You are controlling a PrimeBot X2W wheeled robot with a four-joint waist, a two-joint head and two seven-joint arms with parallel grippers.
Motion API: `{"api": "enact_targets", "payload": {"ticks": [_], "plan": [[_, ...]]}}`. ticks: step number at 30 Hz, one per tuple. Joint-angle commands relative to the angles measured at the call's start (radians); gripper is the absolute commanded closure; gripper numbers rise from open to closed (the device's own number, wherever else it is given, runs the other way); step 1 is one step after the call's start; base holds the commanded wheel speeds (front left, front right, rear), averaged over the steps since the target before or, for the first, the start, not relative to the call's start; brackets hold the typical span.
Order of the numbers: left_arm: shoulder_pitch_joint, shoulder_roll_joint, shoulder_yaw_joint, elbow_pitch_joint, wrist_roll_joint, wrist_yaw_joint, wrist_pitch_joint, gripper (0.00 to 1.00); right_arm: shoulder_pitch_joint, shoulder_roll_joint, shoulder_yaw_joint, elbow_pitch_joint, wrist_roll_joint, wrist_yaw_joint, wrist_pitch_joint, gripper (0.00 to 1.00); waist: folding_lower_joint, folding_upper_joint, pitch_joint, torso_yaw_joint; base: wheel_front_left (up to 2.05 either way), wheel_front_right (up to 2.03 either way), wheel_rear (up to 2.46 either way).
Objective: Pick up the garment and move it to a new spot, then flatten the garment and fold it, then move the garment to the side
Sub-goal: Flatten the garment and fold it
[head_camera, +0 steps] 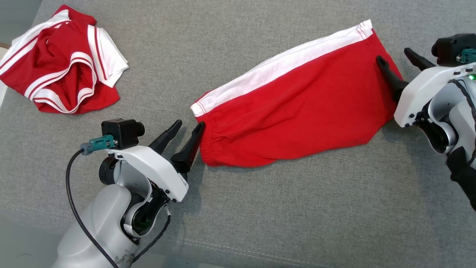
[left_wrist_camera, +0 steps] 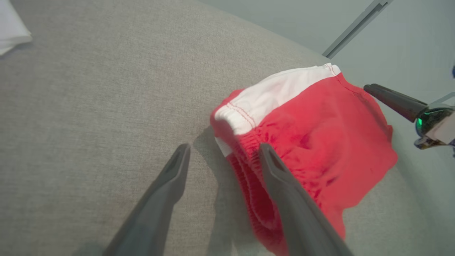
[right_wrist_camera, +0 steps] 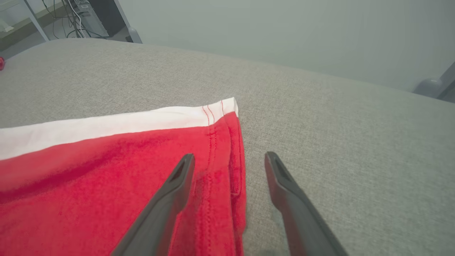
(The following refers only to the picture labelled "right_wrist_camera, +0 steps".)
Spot silver computer case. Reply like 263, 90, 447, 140
71, 0, 109, 38

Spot grey metal desk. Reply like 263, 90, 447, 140
0, 0, 50, 50

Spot red shorts with white stripe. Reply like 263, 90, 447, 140
0, 97, 247, 256

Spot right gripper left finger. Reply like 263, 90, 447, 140
111, 153, 196, 256

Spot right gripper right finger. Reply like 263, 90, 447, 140
264, 151, 349, 256

